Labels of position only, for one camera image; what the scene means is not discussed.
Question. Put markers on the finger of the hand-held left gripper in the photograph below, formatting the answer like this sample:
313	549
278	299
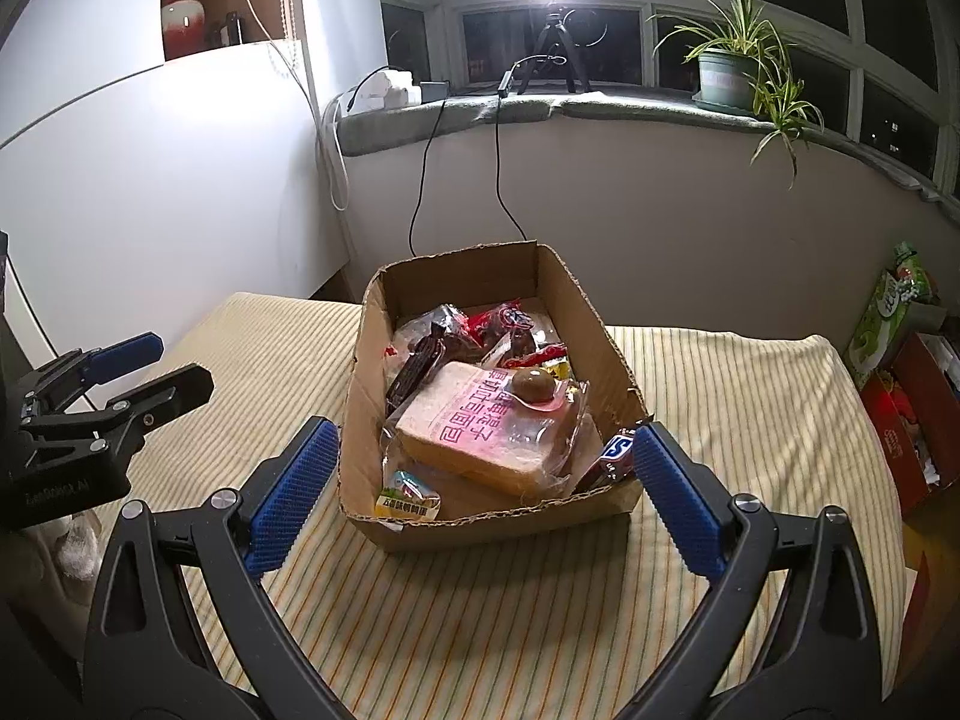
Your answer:
165	394
127	351

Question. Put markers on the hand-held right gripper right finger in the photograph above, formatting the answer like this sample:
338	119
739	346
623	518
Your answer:
679	495

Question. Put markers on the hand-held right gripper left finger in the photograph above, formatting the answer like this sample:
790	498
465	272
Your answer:
289	495

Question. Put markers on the Snickers bar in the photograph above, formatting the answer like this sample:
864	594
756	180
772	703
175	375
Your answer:
615	451

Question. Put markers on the green label snack packet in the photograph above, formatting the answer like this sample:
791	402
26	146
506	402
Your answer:
406	501

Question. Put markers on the brown cardboard box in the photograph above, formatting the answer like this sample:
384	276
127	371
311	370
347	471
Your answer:
360	390

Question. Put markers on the yellow candy packet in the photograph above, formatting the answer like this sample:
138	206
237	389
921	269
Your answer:
558	370

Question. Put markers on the brown chocolate bar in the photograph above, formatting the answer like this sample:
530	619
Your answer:
416	373

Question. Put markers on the brown egg packet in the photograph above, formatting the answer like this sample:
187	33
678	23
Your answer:
532	388

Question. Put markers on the red stick snack packet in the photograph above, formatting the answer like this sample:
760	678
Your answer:
540	352

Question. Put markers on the pink printed bread packet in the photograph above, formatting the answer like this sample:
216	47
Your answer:
480	435

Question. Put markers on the clear packet of dark snacks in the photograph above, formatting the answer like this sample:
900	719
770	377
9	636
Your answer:
420	321

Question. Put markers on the red date packet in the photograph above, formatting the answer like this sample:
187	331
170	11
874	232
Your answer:
495	321

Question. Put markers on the red cardboard box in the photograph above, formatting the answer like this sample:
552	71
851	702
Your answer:
911	420

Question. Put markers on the green snack bag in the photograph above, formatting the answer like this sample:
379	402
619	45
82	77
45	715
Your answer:
885	307

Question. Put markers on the red and white vase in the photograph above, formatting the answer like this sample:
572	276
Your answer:
182	15

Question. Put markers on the white power strip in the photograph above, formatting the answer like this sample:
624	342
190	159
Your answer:
386	88

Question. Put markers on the grey stone windowsill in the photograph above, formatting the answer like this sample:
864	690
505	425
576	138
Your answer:
637	109

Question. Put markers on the black power adapter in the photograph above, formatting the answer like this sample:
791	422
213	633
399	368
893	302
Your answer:
433	90

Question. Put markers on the potted spider plant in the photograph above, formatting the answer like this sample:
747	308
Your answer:
724	75

